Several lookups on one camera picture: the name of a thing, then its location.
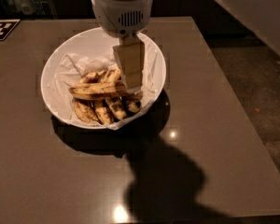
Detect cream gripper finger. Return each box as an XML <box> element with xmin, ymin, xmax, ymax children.
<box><xmin>113</xmin><ymin>35</ymin><xmax>145</xmax><ymax>93</ymax></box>

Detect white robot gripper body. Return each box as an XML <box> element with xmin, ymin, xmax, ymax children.
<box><xmin>91</xmin><ymin>0</ymin><xmax>153</xmax><ymax>38</ymax></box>

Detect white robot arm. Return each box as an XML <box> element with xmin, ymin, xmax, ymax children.
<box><xmin>91</xmin><ymin>0</ymin><xmax>280</xmax><ymax>93</ymax></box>

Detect white bowl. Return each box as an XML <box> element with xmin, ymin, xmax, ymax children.
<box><xmin>40</xmin><ymin>26</ymin><xmax>167</xmax><ymax>131</ymax></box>

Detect spotted banana bunch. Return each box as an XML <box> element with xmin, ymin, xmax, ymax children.
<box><xmin>72</xmin><ymin>68</ymin><xmax>142</xmax><ymax>125</ymax></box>

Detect white paper liner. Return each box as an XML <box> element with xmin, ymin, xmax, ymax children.
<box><xmin>46</xmin><ymin>39</ymin><xmax>158</xmax><ymax>131</ymax></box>

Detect white plastic jugs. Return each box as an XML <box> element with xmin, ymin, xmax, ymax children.
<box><xmin>7</xmin><ymin>0</ymin><xmax>43</xmax><ymax>16</ymax></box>

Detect black white fiducial marker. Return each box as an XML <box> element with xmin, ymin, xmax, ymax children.
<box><xmin>0</xmin><ymin>20</ymin><xmax>20</xmax><ymax>41</ymax></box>

